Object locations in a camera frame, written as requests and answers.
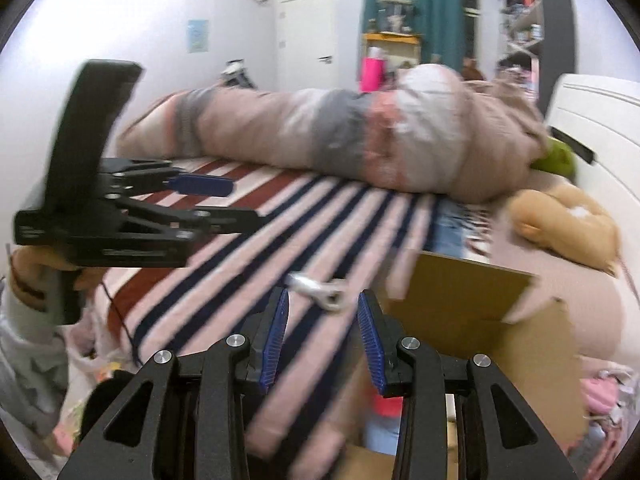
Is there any pink spray bottle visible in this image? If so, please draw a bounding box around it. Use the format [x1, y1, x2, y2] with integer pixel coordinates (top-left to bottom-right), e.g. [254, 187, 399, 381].
[372, 393, 404, 419]

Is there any grey sleeve forearm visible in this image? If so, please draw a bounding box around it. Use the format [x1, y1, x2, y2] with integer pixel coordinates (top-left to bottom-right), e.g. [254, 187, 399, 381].
[1, 287, 68, 438]

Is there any person left hand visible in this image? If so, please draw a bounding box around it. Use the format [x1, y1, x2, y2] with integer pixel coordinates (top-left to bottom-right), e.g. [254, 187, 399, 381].
[9, 246, 107, 312]

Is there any small clear-cap white bottle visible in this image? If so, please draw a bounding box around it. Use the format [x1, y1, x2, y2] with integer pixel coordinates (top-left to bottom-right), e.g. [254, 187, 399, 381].
[285, 272, 346, 312]

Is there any brown cardboard box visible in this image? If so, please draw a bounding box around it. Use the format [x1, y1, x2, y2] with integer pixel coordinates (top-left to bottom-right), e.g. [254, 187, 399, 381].
[338, 252, 586, 479]

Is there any light blue box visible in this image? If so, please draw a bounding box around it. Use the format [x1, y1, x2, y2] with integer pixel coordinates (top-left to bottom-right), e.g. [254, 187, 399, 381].
[363, 413, 400, 455]

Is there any white door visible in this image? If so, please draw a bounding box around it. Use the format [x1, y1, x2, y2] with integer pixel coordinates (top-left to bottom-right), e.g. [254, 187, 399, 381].
[277, 0, 337, 91]

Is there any magenta water bottle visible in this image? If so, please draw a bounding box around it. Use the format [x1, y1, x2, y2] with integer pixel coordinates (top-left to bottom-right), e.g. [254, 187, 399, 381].
[360, 47, 385, 92]

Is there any rolled pink grey quilt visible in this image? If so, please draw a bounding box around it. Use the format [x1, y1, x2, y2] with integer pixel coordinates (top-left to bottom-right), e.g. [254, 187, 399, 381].
[115, 64, 549, 204]

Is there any tan plush toy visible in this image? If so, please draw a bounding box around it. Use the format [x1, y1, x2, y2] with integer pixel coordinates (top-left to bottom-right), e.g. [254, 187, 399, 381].
[506, 184, 620, 275]

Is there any pink ribbed bed sheet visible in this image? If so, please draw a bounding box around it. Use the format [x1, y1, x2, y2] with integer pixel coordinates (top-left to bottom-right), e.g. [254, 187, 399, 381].
[489, 170, 639, 368]

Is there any pink clothes pile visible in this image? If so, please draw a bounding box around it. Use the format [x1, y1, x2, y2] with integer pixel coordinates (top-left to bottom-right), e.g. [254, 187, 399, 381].
[569, 364, 640, 476]

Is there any green plush toy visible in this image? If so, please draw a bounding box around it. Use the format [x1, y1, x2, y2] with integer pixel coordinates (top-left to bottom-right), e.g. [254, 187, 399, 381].
[530, 138, 576, 180]

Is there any white bed headboard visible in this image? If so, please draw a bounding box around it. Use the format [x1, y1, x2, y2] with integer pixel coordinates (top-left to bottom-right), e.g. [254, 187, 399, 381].
[544, 72, 640, 241]

